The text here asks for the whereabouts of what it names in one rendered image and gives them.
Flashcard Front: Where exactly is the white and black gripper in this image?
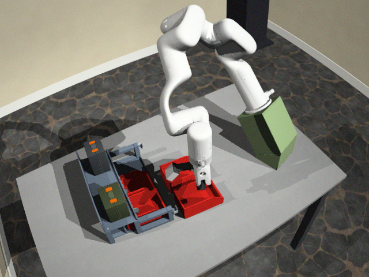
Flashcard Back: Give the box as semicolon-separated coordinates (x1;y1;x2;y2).
190;161;211;190

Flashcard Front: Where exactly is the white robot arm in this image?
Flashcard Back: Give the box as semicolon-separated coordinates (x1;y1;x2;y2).
157;5;274;181

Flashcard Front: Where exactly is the olive green case with orange latches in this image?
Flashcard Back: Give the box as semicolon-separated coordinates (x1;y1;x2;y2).
97;182;130;223

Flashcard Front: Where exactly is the red bin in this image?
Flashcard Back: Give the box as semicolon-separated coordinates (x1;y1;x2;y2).
127;190;167;230
160;156;195;194
174;180;223;219
119;170;157;197

